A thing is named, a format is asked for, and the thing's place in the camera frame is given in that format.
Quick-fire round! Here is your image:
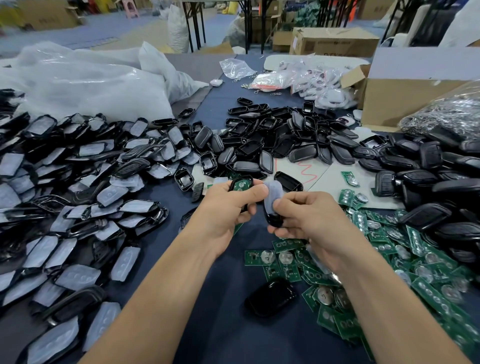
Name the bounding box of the person's left forearm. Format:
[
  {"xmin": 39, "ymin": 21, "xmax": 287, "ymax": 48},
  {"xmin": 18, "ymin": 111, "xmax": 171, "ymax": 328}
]
[{"xmin": 101, "ymin": 243, "xmax": 226, "ymax": 364}]

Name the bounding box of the clear bag of metal parts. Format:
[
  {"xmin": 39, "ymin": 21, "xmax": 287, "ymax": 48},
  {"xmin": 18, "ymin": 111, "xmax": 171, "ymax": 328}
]
[{"xmin": 397, "ymin": 78, "xmax": 480, "ymax": 140}]

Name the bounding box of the clear bag with red label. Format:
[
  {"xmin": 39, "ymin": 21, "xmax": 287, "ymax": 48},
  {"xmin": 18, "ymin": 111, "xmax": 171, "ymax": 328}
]
[{"xmin": 247, "ymin": 69, "xmax": 295, "ymax": 91}]

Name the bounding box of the heap of clear parts bags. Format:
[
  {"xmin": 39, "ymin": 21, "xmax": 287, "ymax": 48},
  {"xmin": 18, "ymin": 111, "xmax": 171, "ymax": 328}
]
[{"xmin": 291, "ymin": 60, "xmax": 360, "ymax": 111}]

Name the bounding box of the white sack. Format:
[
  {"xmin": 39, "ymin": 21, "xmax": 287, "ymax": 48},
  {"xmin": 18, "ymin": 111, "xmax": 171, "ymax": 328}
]
[{"xmin": 166, "ymin": 3, "xmax": 190, "ymax": 54}]

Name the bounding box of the film-covered black shell cover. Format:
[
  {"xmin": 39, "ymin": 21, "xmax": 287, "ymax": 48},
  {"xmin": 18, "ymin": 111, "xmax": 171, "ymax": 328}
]
[{"xmin": 262, "ymin": 178, "xmax": 288, "ymax": 228}]

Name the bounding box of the pile of shells with pads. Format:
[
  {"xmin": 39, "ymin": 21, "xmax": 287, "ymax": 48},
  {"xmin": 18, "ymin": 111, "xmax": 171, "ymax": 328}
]
[{"xmin": 0, "ymin": 88, "xmax": 207, "ymax": 364}]

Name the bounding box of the person's right forearm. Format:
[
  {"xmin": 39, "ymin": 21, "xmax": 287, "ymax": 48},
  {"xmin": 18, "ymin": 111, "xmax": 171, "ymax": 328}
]
[{"xmin": 333, "ymin": 251, "xmax": 474, "ymax": 364}]

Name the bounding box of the large open cardboard box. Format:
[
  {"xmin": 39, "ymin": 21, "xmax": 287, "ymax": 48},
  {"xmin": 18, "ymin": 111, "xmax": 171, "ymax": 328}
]
[{"xmin": 341, "ymin": 46, "xmax": 480, "ymax": 130}]

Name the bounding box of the pile of green circuit boards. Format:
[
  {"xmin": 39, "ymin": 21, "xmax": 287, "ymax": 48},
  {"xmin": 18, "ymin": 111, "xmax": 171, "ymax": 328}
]
[{"xmin": 228, "ymin": 171, "xmax": 480, "ymax": 364}]

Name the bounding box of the pink plastic stool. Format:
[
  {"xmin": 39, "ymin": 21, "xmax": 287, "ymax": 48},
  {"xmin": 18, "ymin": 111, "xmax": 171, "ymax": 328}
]
[{"xmin": 121, "ymin": 0, "xmax": 140, "ymax": 20}]

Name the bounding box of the small glossy black shell cover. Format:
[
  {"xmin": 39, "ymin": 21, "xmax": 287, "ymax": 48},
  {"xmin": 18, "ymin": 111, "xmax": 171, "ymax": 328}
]
[{"xmin": 273, "ymin": 171, "xmax": 305, "ymax": 193}]

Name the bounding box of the person's right hand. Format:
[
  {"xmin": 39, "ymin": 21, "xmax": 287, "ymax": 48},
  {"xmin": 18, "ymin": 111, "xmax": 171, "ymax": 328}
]
[{"xmin": 266, "ymin": 191, "xmax": 372, "ymax": 275}]

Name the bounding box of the large white plastic bag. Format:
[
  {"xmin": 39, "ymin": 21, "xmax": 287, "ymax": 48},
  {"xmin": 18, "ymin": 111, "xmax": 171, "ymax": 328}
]
[{"xmin": 0, "ymin": 41, "xmax": 210, "ymax": 123}]

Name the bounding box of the pile of black shell halves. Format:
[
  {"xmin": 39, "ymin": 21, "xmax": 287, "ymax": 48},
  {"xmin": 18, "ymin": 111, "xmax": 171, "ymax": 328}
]
[{"xmin": 174, "ymin": 96, "xmax": 391, "ymax": 181}]

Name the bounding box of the black metal table frame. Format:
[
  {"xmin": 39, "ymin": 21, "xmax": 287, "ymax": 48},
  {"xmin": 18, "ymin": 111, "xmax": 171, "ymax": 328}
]
[{"xmin": 183, "ymin": 0, "xmax": 275, "ymax": 54}]

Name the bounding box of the lone glossy black shell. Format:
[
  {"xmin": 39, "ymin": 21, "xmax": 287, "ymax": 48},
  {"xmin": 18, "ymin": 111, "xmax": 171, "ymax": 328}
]
[{"xmin": 243, "ymin": 279, "xmax": 299, "ymax": 320}]

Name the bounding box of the pile of assembled black fobs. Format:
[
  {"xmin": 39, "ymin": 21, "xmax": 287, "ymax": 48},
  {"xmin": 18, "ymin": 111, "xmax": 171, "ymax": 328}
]
[{"xmin": 371, "ymin": 123, "xmax": 480, "ymax": 286}]

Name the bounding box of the brown cardboard box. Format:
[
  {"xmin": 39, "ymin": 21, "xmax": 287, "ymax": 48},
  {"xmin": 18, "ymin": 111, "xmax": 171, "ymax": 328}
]
[{"xmin": 290, "ymin": 27, "xmax": 381, "ymax": 59}]

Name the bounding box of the tan cardboard box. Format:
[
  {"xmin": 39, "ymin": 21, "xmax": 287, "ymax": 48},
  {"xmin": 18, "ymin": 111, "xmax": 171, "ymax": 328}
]
[{"xmin": 15, "ymin": 0, "xmax": 80, "ymax": 31}]

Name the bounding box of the small crumpled clear plastic bag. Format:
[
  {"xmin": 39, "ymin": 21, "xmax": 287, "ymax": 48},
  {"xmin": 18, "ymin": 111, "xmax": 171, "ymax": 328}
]
[{"xmin": 219, "ymin": 57, "xmax": 258, "ymax": 81}]

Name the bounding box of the person's left hand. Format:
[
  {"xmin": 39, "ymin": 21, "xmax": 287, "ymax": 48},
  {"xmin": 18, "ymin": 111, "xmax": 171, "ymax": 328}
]
[{"xmin": 186, "ymin": 180, "xmax": 270, "ymax": 260}]

